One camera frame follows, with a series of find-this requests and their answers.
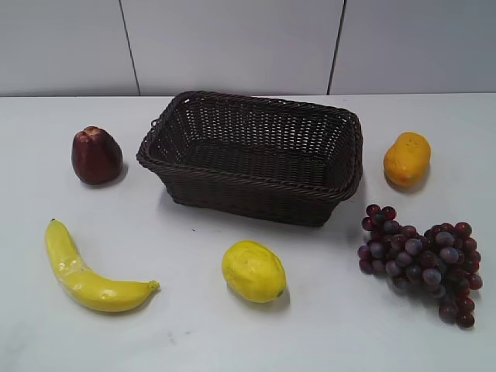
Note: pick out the orange yellow mango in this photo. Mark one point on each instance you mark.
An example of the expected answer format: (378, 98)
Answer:
(407, 160)

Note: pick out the dark brown woven basket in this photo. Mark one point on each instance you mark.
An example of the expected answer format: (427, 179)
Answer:
(264, 158)

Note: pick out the purple grape bunch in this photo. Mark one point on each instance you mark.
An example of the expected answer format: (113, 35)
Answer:
(443, 262)

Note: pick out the dark red apple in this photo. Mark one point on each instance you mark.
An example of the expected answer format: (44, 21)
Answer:
(95, 156)

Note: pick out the yellow banana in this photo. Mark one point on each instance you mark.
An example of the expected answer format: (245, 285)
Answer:
(85, 286)

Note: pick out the yellow lemon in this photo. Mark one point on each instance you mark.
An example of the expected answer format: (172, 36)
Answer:
(254, 272)

